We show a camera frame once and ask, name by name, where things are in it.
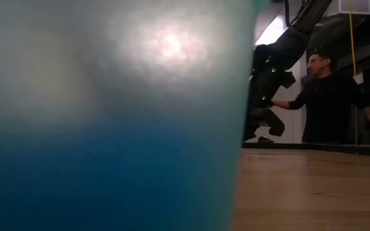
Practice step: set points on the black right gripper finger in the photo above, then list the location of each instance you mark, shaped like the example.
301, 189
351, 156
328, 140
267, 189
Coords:
277, 128
250, 133

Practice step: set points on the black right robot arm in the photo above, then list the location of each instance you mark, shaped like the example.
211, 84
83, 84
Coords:
287, 41

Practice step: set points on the person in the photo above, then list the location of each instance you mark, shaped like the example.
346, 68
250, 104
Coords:
329, 106

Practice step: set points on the ceiling light strip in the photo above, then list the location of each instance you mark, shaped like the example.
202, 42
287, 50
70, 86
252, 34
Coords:
271, 32

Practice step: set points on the green translucent plastic bin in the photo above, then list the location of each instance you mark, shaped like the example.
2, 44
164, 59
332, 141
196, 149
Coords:
108, 128

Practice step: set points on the white ceiling vent panel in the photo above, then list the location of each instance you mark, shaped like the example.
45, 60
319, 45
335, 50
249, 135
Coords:
355, 6

